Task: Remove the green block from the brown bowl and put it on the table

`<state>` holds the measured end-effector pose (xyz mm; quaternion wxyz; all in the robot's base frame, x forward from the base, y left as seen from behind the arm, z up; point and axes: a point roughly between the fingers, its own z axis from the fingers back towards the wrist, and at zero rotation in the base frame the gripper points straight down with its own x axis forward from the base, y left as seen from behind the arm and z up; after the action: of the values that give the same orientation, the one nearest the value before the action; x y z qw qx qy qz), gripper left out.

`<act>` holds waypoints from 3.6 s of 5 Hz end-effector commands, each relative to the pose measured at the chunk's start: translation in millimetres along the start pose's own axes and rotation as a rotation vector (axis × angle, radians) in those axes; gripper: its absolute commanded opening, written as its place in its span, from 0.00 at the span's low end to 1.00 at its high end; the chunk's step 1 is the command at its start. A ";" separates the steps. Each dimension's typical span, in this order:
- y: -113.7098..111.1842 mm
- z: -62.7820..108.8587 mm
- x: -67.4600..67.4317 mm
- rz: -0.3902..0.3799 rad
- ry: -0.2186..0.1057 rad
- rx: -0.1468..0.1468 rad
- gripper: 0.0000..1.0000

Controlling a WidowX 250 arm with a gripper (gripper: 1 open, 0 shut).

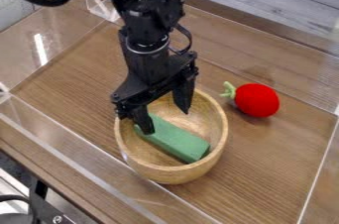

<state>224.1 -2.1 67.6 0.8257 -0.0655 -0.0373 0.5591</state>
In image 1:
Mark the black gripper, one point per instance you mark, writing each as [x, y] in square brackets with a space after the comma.
[156, 73]

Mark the brown wooden bowl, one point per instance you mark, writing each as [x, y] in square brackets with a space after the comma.
[206, 121]

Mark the green rectangular block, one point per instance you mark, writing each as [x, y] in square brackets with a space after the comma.
[176, 141]

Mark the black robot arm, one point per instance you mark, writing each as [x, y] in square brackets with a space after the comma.
[150, 20]

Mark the red plush strawberry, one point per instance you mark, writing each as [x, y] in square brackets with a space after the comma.
[256, 99]

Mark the clear acrylic front wall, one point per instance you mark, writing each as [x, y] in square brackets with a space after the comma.
[85, 174]

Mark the black table clamp bracket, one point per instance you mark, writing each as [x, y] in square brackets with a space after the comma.
[42, 212]

